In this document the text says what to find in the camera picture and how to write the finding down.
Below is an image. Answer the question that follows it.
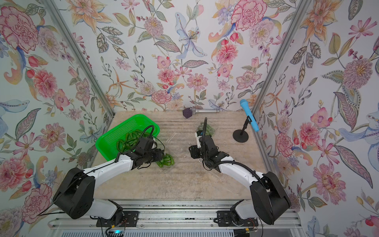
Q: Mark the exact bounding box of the blue microphone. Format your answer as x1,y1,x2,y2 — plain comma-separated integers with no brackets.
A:
240,99,259,132

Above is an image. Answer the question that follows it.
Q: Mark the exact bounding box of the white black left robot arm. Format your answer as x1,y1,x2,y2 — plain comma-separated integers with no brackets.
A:
53,136,164,223

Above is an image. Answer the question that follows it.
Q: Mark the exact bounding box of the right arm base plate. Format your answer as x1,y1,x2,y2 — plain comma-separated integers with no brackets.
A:
213,211,259,228

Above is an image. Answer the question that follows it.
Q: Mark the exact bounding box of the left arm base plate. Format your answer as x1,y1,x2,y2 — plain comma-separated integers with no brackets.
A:
96,211,140,228

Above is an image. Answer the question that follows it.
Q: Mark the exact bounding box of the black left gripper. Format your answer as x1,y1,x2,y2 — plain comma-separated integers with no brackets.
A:
143,147,167,165

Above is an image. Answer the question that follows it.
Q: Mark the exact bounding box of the curved green pepper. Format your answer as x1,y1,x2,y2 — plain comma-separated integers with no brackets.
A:
116,130,142,153

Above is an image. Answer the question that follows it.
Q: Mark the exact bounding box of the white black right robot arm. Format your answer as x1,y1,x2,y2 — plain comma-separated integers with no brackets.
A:
189,132,292,225

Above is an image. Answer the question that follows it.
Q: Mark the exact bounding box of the green plastic basket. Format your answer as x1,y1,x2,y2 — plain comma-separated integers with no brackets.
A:
95,114,160,161

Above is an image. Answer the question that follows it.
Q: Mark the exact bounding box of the aluminium rail frame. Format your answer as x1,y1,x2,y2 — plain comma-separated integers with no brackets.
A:
44,199,306,237

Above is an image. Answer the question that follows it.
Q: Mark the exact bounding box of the clear pepper clamshell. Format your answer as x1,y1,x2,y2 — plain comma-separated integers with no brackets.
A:
156,153,175,168
195,122,217,137

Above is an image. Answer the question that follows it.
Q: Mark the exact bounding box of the black microphone stand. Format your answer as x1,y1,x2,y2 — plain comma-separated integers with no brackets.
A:
233,116,251,143

